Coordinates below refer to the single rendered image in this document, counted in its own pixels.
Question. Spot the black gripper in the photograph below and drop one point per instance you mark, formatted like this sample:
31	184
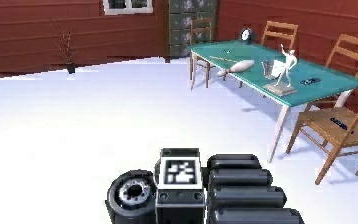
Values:
131	196

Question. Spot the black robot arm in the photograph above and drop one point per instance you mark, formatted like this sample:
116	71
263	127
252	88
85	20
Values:
233	190

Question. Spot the wooden slat back chair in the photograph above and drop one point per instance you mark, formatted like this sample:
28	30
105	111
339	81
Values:
200	36
280	33
350	53

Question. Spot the clear glass jar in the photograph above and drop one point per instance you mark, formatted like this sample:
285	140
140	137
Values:
268	69

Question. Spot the wooden chair with woven seat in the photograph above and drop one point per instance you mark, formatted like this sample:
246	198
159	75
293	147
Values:
333	130

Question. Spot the bare twig house plant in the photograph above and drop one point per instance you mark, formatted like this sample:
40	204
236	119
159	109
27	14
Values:
67	53

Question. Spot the grey green chest of drawers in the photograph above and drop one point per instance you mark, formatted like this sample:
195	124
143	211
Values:
190	23

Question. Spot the white framed window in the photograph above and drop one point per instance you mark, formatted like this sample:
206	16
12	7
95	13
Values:
127	6

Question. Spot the teal top table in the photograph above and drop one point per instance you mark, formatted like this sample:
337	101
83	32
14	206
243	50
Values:
287	76

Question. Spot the round black alarm clock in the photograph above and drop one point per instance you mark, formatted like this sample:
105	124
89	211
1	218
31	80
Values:
246	35

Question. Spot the white human figure statue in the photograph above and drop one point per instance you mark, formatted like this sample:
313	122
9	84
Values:
286	71

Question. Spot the black remote control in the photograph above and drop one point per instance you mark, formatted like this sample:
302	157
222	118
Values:
340	124
310	81

